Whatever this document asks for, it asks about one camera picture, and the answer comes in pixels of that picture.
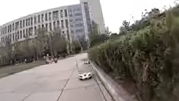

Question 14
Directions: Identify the small white robot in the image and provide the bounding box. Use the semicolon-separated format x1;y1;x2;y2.
78;70;93;81
83;59;91;66

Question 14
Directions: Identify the group of people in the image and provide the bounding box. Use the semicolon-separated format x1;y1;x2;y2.
42;52;60;66

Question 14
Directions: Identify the concrete kerb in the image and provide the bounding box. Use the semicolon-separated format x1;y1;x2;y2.
88;53;145;101

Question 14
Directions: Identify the large curved pale building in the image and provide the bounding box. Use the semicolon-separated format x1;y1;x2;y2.
0;0;109;63

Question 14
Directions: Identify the row of trees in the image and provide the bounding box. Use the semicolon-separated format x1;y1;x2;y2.
0;21;89;69

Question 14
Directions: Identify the green hedge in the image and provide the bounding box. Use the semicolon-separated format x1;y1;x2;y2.
82;7;179;101

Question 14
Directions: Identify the grey concrete slab plaza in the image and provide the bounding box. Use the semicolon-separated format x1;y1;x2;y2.
0;49;119;101

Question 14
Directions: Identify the grass strip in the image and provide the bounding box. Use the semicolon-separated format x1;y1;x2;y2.
0;59;49;83

